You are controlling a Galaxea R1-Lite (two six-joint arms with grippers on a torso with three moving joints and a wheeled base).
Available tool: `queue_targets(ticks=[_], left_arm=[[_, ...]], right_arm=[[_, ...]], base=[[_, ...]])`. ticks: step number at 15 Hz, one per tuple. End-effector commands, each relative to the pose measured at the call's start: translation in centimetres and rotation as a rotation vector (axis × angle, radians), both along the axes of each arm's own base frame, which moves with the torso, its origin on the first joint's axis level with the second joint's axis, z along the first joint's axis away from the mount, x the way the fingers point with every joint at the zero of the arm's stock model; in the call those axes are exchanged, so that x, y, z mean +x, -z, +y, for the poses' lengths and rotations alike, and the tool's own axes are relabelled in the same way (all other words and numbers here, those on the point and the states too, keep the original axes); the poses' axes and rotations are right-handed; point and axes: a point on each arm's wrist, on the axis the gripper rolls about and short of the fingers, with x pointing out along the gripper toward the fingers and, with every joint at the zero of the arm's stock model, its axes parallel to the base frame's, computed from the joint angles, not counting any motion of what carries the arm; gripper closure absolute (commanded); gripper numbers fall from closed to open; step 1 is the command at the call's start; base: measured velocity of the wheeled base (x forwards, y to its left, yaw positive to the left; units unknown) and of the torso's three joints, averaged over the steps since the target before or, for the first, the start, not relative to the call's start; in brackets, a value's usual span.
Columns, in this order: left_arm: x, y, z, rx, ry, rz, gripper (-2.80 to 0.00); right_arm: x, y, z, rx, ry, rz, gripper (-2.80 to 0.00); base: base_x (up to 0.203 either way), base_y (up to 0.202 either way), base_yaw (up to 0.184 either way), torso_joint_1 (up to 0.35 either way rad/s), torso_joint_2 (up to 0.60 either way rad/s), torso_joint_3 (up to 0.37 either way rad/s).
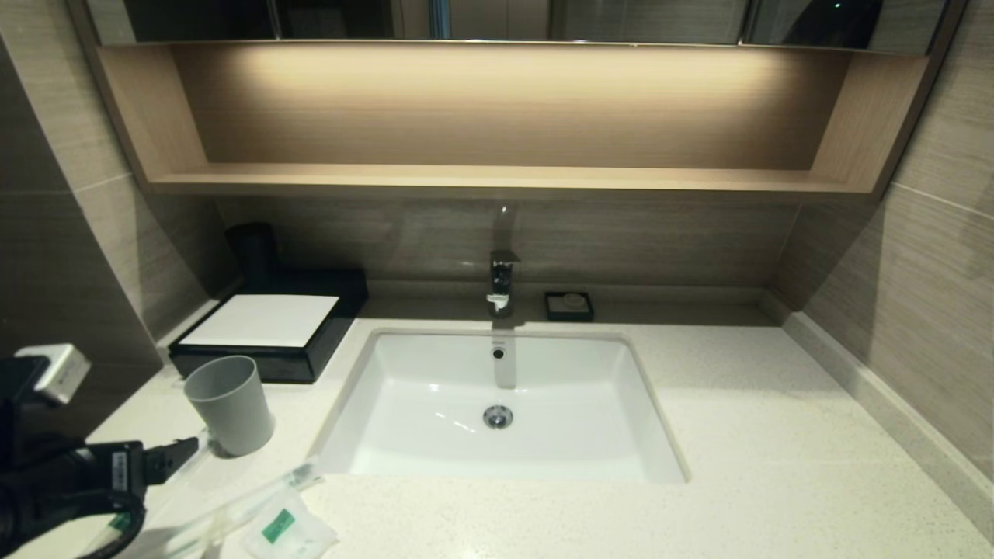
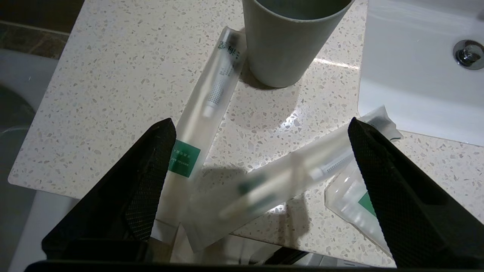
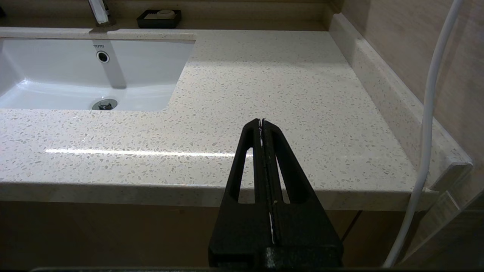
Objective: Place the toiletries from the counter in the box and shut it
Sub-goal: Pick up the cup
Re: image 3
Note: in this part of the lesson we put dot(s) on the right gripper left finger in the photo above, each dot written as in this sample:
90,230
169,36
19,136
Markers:
242,226

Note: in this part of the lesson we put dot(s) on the black soap dish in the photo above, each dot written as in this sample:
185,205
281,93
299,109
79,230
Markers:
159,23

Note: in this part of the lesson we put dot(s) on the round soap bar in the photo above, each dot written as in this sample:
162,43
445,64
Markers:
164,14

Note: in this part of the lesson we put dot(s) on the chrome sink drain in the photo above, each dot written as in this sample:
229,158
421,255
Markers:
104,104

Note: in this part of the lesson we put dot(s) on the chrome faucet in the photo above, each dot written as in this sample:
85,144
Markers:
99,11

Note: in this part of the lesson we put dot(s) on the white sink basin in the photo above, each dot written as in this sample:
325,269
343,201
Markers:
143,68

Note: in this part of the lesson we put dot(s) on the wooden vanity cabinet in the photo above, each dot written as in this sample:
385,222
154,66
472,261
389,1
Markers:
113,234

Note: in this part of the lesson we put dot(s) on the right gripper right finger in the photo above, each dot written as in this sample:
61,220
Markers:
302,234

